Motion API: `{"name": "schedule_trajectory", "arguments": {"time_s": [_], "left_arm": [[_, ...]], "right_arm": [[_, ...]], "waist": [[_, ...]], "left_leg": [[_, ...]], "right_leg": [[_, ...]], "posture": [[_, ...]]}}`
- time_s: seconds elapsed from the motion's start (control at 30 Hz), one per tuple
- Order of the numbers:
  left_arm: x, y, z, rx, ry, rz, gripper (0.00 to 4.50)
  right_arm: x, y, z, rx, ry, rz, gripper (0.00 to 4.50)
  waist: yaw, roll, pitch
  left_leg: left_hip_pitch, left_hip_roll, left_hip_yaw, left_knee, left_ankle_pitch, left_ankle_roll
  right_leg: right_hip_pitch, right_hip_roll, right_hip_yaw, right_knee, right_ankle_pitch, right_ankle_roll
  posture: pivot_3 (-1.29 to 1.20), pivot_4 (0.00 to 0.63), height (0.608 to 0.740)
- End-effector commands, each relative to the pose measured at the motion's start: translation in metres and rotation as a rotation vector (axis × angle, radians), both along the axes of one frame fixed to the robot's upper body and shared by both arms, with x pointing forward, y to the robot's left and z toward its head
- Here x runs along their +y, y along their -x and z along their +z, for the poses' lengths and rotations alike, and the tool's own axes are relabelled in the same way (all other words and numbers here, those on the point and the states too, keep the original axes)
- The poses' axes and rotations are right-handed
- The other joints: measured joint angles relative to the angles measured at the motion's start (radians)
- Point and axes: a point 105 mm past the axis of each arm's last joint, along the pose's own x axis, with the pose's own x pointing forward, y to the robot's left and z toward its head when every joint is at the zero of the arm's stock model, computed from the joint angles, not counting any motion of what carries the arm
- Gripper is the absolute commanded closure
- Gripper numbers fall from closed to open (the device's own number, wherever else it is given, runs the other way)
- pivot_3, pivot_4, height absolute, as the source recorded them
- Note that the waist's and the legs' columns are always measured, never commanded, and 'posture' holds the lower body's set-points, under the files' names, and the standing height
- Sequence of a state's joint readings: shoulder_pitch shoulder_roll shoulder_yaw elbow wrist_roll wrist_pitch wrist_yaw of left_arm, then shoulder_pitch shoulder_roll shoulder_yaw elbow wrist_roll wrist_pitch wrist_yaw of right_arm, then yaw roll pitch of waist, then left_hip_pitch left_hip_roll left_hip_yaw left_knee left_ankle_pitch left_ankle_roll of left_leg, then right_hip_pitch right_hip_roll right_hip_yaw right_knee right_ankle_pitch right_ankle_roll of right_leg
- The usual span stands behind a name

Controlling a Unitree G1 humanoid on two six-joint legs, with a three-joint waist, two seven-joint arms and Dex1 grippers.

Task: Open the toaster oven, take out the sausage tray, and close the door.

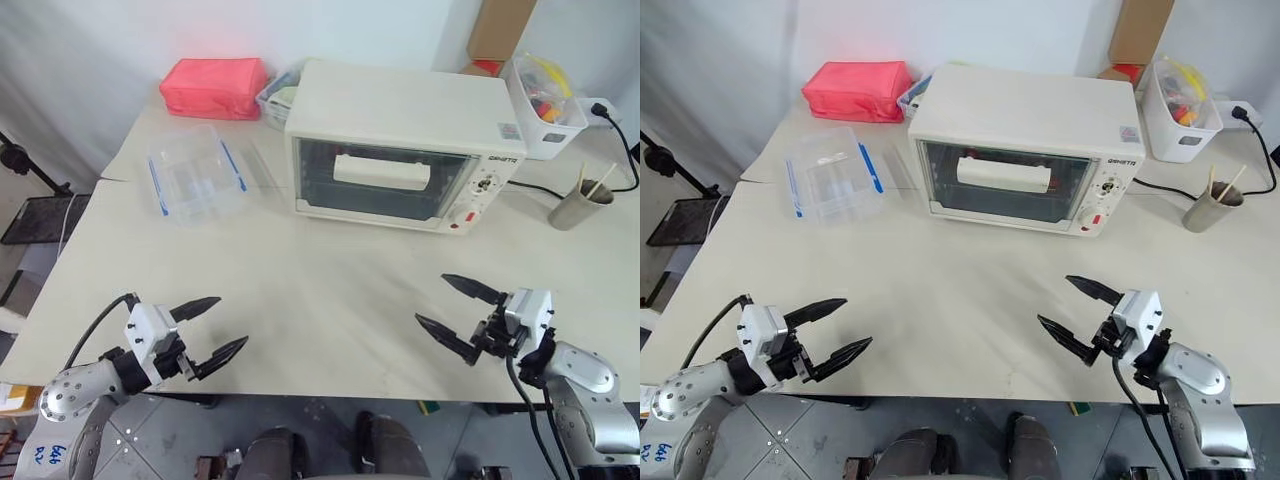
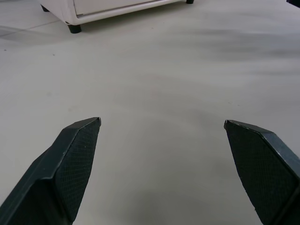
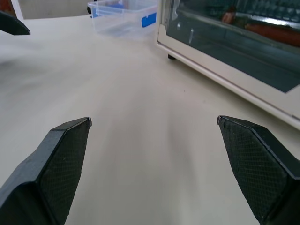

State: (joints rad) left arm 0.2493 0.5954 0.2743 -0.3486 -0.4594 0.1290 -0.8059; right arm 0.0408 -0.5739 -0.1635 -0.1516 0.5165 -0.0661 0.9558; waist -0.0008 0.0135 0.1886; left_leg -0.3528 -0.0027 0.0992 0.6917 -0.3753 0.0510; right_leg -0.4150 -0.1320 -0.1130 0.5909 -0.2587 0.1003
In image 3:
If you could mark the clear plastic box blue clips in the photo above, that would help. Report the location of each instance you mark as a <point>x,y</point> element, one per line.
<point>117,21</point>

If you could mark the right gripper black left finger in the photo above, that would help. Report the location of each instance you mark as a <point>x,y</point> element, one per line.
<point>47,175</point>

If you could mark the white panel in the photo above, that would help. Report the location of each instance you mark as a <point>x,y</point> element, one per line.
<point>17,9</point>

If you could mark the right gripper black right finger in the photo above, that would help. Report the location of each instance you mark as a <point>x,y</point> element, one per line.
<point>257,168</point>

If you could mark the beige toaster oven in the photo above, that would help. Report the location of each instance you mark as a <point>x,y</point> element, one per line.
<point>211,68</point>

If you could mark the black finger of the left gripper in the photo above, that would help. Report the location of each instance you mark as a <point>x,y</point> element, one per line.
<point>14,27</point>

